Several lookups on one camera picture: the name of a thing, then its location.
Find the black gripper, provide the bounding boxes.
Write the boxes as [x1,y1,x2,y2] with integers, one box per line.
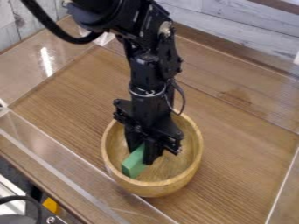
[113,87,184,165]

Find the green rectangular block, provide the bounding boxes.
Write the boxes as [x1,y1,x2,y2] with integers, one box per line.
[121,143,147,179]

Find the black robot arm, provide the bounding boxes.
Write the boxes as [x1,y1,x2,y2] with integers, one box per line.
[65,0,183,165]

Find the brown wooden bowl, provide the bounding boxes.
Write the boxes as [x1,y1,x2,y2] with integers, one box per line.
[100,114,203,198]

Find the yellow and black device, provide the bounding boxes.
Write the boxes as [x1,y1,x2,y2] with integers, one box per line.
[24,200,81,224]

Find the clear acrylic front wall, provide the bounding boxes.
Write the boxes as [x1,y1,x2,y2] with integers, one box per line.
[0,108,179,224]

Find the clear acrylic corner bracket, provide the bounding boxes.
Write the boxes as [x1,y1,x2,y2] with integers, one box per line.
[78,28,116,46]

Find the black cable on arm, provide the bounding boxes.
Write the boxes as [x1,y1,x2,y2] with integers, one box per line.
[18,0,187,116]

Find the black cable at corner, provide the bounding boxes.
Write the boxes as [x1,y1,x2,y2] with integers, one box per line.
[0,194,42,224]

